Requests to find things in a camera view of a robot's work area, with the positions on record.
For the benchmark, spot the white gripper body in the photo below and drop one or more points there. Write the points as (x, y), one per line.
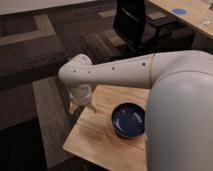
(81, 95)

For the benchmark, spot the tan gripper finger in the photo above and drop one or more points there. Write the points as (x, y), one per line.
(92, 107)
(72, 108)

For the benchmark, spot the dark blue ceramic bowl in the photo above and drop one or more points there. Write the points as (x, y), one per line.
(128, 120)

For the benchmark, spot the clear glass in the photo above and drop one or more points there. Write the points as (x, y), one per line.
(208, 13)

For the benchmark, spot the blue round disc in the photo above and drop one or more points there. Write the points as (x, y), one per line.
(179, 11)

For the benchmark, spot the light wooden desk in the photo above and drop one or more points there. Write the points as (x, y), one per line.
(195, 12)

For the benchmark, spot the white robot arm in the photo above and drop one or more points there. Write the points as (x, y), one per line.
(179, 112)

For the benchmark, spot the black office chair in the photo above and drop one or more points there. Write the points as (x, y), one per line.
(134, 27)

